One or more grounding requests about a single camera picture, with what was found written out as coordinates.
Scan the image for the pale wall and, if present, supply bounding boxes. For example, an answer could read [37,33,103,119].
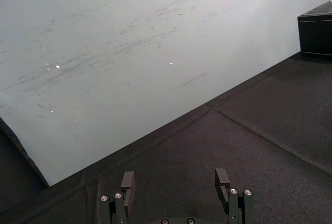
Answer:
[0,0,332,188]

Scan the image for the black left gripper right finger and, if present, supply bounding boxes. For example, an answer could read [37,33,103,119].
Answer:
[214,167,255,224]

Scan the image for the black box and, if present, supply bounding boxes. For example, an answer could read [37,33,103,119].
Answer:
[297,0,332,59]

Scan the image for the black table cloth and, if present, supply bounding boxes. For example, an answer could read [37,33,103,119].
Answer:
[0,51,332,224]

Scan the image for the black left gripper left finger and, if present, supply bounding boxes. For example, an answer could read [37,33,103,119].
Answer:
[100,171,136,224]

